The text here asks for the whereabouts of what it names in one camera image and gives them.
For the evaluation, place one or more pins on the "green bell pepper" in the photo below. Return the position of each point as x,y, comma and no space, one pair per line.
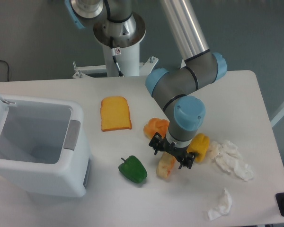
133,169

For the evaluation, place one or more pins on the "toast slice bread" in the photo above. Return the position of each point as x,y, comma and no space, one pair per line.
115,114

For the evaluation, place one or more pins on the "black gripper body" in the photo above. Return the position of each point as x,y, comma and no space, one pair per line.
178,153

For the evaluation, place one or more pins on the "white plastic trash bin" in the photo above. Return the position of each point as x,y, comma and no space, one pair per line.
43,146

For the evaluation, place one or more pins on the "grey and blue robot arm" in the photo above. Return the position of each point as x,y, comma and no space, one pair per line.
120,30

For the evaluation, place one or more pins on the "rectangular toasted bread block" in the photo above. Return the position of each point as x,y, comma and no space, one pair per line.
165,165

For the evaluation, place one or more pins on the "large crumpled white tissue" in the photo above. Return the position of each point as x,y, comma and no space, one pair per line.
228,158

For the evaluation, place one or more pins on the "round knotted bread roll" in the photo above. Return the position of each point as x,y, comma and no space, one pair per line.
156,125

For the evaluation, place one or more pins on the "small crumpled white tissue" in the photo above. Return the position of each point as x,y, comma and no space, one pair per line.
222,208

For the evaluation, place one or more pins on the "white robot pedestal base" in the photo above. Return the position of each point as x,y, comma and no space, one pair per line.
127,60

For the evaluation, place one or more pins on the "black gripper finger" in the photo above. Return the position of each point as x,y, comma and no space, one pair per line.
186,160
157,143

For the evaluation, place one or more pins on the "yellow bell pepper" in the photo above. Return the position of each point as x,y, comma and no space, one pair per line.
199,145

